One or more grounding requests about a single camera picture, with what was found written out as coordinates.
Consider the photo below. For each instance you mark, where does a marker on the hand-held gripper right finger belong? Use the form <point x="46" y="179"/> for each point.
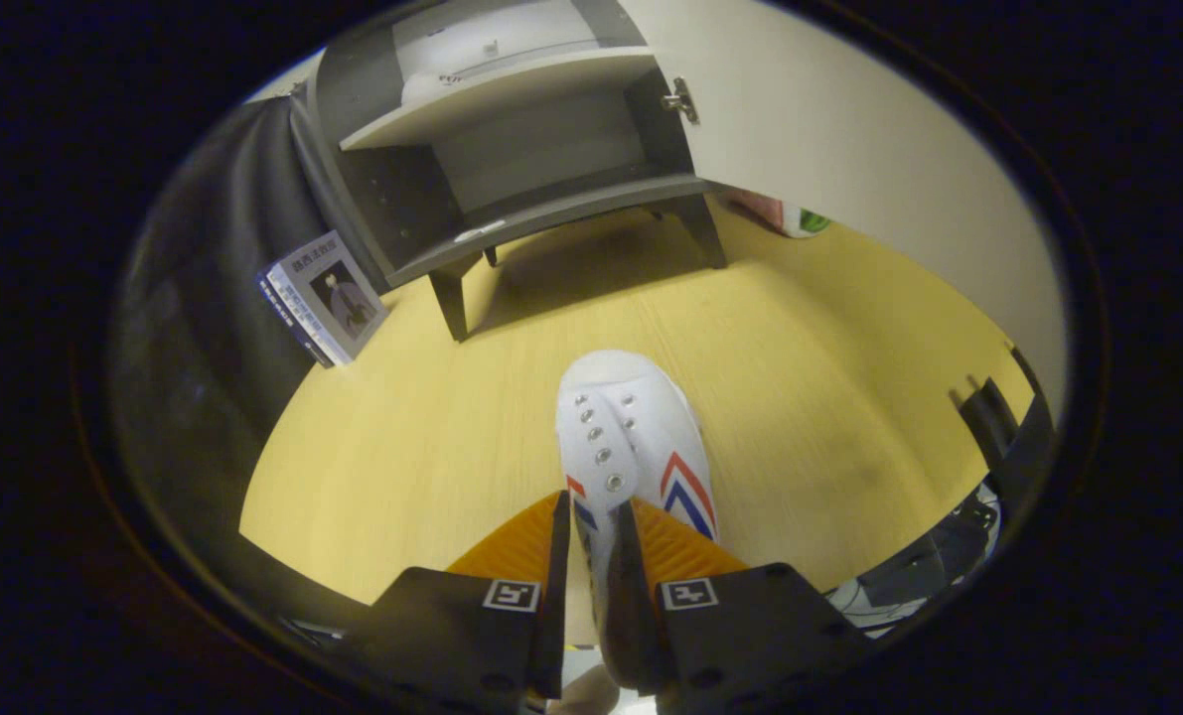
<point x="636" y="616"/>

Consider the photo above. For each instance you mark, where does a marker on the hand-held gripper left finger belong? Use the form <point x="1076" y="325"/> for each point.
<point x="551" y="596"/>

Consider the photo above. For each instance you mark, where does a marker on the white shoe with striped sides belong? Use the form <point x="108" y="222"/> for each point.
<point x="631" y="417"/>

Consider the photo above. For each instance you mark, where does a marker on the white shoe cabinet door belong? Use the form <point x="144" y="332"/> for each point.
<point x="849" y="149"/>

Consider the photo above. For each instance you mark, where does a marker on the metal door hinge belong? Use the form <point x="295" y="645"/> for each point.
<point x="681" y="101"/>

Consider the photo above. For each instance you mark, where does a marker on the dark equipment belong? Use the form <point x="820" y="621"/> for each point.
<point x="949" y="556"/>

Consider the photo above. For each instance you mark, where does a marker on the stack of books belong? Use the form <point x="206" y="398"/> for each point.
<point x="328" y="298"/>

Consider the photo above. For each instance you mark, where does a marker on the green and pink round item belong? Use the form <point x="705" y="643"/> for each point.
<point x="795" y="218"/>

